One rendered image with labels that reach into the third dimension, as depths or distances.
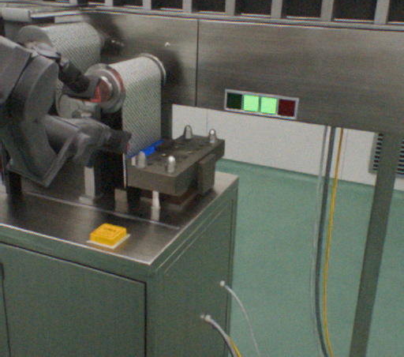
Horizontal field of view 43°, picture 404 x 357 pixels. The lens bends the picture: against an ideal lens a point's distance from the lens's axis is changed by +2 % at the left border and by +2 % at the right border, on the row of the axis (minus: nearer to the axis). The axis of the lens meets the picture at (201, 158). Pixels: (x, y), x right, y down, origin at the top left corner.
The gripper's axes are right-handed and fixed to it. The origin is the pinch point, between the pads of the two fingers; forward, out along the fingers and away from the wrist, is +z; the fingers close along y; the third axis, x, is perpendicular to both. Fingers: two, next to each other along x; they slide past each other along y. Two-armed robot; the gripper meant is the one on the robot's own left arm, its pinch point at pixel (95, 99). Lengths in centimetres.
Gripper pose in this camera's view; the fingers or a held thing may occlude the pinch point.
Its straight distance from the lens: 153.0
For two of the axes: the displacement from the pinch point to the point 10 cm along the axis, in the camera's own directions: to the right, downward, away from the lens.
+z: 2.9, 3.5, 8.9
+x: 2.7, -9.2, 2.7
